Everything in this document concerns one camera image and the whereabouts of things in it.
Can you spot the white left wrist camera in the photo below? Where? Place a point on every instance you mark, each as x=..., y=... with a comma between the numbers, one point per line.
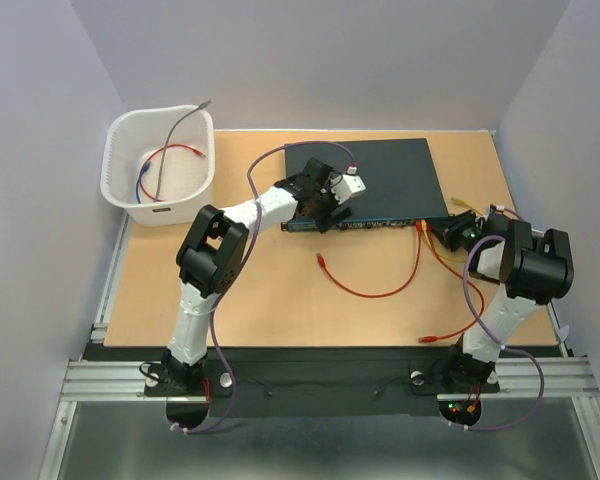
x=348, y=185

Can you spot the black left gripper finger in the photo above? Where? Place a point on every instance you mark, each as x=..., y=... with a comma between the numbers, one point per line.
x=342, y=214
x=326, y=222

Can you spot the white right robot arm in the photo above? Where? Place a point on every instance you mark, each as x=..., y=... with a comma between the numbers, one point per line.
x=530, y=267

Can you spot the aluminium frame rail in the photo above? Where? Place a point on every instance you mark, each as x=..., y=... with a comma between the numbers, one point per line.
x=570, y=377

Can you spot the red patch cable long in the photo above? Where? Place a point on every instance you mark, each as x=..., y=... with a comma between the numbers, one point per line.
x=452, y=318

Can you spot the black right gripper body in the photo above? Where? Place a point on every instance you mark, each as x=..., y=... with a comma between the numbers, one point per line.
x=467, y=233

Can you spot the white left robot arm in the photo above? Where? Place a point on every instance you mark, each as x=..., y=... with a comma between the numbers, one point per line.
x=217, y=246

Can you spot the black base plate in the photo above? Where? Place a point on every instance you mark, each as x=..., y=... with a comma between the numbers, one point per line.
x=314, y=382

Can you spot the white plastic basket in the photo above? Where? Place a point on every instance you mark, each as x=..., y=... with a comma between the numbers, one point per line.
x=158, y=164

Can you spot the dark blue network switch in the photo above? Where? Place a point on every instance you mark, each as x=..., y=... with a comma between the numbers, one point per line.
x=401, y=184

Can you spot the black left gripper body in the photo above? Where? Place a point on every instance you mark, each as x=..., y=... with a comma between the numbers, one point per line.
x=324, y=201

